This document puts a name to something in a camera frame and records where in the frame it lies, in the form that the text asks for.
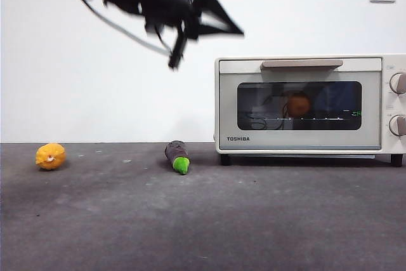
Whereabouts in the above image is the oven door with beige handle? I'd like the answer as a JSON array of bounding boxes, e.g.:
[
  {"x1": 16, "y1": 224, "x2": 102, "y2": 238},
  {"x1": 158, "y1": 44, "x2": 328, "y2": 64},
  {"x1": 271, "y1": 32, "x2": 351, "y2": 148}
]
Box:
[{"x1": 219, "y1": 58, "x2": 383, "y2": 151}]

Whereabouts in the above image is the purple toy eggplant green stem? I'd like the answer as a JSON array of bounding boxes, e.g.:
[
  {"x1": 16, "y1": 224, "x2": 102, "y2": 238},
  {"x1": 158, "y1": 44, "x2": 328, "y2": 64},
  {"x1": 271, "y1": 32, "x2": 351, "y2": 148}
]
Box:
[{"x1": 164, "y1": 140, "x2": 192, "y2": 176}]

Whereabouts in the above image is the beige oven knob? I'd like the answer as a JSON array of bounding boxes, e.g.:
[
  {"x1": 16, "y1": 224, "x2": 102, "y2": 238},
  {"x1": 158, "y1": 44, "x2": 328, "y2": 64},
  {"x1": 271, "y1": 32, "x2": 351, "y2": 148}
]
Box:
[
  {"x1": 389, "y1": 73, "x2": 406, "y2": 96},
  {"x1": 388, "y1": 114, "x2": 406, "y2": 139}
]

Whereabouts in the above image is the yellow toy lemon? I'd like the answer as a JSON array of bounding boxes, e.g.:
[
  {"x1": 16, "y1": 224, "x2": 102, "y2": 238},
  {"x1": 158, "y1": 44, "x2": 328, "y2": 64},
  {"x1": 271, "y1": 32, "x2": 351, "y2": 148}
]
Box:
[{"x1": 34, "y1": 142, "x2": 67, "y2": 171}]

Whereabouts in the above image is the white Toshiba toaster oven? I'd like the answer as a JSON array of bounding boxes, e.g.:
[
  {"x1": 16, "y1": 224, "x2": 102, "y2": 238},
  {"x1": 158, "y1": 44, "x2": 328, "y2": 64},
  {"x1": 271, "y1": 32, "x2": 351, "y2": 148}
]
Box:
[{"x1": 214, "y1": 54, "x2": 406, "y2": 168}]

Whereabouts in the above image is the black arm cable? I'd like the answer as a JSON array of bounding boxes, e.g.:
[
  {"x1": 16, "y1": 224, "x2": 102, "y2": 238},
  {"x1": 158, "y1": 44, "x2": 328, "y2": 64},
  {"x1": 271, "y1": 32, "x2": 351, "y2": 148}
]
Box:
[{"x1": 49, "y1": 0, "x2": 174, "y2": 58}]

